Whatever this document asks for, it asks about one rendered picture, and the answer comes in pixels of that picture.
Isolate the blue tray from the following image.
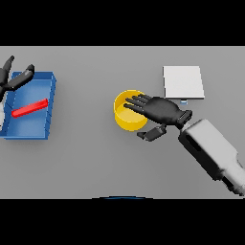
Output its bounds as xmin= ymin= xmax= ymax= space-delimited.
xmin=0 ymin=71 xmax=57 ymax=141

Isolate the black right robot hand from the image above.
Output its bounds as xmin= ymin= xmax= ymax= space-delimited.
xmin=122 ymin=94 xmax=193 ymax=143

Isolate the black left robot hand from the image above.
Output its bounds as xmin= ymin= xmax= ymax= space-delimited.
xmin=0 ymin=55 xmax=35 ymax=100

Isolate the pale square scale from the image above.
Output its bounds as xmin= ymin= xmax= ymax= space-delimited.
xmin=163 ymin=65 xmax=206 ymax=100

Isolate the red beaker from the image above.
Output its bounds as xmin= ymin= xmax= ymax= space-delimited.
xmin=11 ymin=98 xmax=50 ymax=119

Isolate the yellow bowl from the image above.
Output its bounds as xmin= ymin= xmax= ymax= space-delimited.
xmin=113 ymin=89 xmax=149 ymax=132

